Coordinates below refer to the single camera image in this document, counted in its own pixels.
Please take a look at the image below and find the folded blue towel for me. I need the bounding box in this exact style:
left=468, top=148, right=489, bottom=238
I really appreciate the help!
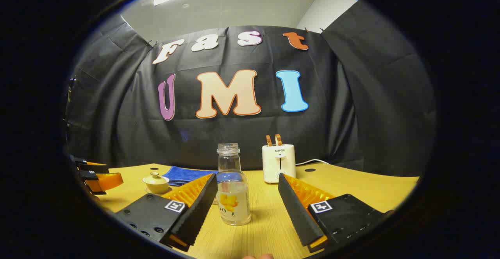
left=161, top=166, right=219, bottom=187

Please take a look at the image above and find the black backdrop cloth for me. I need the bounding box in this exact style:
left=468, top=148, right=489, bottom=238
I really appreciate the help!
left=64, top=0, right=437, bottom=177

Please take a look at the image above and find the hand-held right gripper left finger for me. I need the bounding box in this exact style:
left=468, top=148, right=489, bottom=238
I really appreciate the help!
left=113, top=172, right=218, bottom=252

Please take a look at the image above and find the clear glass water bottle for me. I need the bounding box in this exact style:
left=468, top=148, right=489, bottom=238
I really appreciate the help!
left=216, top=143, right=252, bottom=226

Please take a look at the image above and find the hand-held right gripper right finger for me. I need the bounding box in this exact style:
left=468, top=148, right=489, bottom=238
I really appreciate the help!
left=277, top=172, right=395, bottom=254

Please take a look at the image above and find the cream porcelain teacup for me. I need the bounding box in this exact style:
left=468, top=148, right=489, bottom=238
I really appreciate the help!
left=143, top=178, right=170, bottom=195

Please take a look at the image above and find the white toaster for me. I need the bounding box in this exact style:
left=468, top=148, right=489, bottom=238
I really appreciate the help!
left=262, top=144, right=296, bottom=184

